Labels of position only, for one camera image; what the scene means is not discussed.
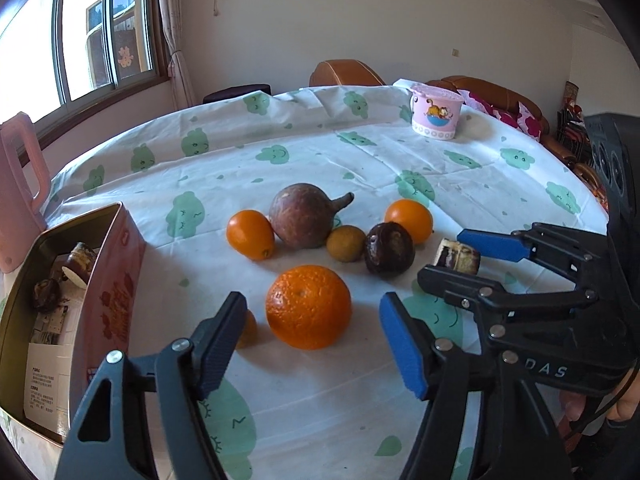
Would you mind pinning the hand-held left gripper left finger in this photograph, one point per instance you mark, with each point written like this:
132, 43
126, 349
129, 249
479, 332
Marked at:
225, 345

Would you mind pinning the brown leather armchair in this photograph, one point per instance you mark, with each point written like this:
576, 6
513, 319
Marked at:
345, 72

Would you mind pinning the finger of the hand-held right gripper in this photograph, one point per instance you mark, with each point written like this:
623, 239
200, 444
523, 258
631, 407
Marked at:
450, 287
487, 242

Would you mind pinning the sliding glass window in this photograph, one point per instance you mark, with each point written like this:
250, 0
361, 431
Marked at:
80, 35

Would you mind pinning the dark wrinkled passion fruit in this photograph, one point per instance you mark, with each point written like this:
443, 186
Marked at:
389, 251

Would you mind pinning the flower window sticker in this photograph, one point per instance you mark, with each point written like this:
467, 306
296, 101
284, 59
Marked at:
126, 57

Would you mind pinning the purple-brown fruit with stem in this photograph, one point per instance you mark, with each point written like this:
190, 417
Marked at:
300, 215

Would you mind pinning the white paper leaflet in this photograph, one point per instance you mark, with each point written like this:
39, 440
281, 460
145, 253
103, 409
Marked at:
50, 390

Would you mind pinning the brown leather sofa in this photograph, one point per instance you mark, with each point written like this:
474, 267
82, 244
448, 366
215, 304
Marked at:
505, 92

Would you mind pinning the pink cartoon print cup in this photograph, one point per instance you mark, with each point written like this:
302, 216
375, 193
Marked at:
434, 112

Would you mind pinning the person's right hand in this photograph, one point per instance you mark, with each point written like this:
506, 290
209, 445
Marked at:
627, 402

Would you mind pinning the floral pink white pillow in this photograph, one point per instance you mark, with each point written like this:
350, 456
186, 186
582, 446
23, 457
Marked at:
480, 102
525, 120

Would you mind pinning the dark round stool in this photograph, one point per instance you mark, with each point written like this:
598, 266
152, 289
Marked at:
232, 94

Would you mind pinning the small green-brown round fruit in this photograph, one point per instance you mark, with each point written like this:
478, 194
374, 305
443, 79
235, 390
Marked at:
346, 244

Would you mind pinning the brown and white snack piece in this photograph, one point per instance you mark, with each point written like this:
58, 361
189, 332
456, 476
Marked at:
457, 256

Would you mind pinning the black metal rack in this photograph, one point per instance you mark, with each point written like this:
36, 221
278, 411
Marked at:
570, 130

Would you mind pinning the pink electric kettle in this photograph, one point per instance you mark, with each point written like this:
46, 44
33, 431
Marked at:
15, 220

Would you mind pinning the dark dried fruit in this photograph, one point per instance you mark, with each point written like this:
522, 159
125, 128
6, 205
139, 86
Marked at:
45, 293

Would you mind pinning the small orange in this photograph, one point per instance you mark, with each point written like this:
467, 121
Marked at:
250, 332
250, 234
410, 220

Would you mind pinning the brown wrapped snack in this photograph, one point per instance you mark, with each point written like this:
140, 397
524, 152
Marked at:
80, 261

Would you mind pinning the large orange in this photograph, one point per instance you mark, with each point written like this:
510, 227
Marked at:
307, 307

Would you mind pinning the pale patterned curtain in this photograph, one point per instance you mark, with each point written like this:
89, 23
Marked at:
177, 60

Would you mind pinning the pink metal tin box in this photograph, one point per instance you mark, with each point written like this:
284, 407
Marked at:
107, 310

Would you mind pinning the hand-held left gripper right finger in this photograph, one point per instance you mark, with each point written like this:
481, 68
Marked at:
402, 345

